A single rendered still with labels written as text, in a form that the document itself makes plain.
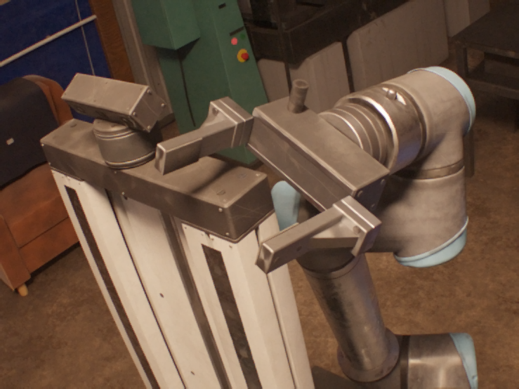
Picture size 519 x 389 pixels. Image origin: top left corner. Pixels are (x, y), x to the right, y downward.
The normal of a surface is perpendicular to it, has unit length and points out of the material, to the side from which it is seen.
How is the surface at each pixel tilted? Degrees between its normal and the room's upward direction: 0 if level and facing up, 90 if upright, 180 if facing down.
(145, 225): 90
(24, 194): 7
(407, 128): 73
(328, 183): 79
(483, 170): 0
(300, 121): 24
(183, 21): 90
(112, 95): 28
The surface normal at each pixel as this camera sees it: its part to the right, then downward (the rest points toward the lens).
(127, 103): -0.49, -0.48
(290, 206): -0.34, -0.29
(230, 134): 0.65, 0.58
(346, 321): -0.07, 0.84
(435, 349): -0.26, -0.66
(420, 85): 0.19, -0.74
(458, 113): 0.66, 0.12
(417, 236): -0.33, 0.44
